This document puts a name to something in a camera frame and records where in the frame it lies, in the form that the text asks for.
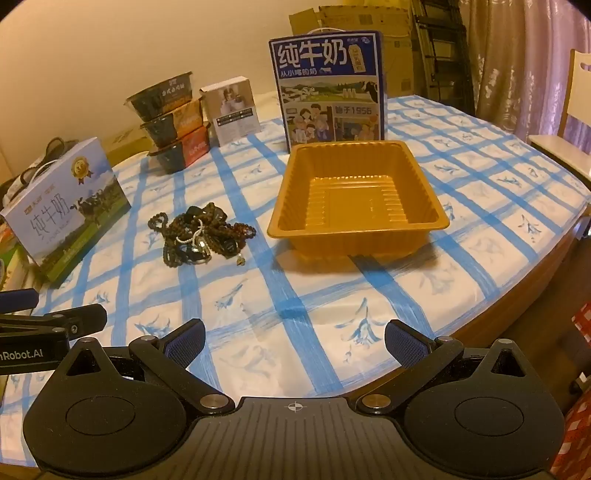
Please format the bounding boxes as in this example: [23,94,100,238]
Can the white wooden chair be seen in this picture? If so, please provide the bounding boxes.
[527,48,591,182]

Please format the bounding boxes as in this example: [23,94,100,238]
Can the small white photo box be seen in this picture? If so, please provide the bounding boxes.
[199,76,260,148]

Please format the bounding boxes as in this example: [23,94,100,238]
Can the pile of beaded jewelry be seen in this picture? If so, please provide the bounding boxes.
[148,202,257,267]

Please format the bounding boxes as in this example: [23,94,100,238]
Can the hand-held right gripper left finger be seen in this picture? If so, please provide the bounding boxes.
[56,318,237,415]

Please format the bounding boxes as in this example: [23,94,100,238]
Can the folding step ladder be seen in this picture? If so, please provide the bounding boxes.
[410,0,477,115]

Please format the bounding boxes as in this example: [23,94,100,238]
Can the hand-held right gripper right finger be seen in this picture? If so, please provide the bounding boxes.
[355,318,537,415]

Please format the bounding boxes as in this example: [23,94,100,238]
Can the pink patterned curtain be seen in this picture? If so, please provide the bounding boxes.
[465,0,591,136]

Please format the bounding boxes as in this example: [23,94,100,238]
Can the red label instant food bowl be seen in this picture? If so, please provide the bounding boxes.
[148,124,212,175]

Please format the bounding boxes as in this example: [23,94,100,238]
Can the brown cardboard box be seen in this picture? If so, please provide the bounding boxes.
[289,4,426,99]

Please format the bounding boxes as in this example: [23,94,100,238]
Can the flat brown cardboard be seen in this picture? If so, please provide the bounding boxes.
[103,126,154,165]

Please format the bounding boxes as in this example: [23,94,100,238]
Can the yellow plastic tray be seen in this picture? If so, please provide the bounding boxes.
[267,140,451,261]

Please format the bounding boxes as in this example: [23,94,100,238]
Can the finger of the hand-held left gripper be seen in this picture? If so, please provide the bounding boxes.
[0,303,108,341]
[0,288,40,315]

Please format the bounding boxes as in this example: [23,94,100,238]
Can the red checkered cloth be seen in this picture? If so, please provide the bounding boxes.
[549,302,591,480]

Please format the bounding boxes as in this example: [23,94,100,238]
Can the blue milk carton box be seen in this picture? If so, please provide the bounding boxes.
[269,30,387,154]

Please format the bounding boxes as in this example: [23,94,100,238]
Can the white milk box with handle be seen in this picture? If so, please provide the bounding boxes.
[0,137,132,283]

